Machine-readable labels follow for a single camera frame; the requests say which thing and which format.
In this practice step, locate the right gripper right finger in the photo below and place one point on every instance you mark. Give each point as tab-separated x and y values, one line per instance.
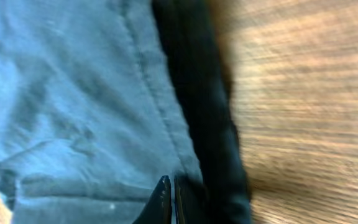
190	201

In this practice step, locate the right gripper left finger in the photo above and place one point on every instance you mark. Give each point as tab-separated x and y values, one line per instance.
158	210

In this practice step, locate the black folded garment under jeans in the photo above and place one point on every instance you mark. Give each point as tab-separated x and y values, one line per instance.
188	41

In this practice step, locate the light blue folded jeans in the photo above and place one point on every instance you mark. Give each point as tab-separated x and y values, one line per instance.
89	120

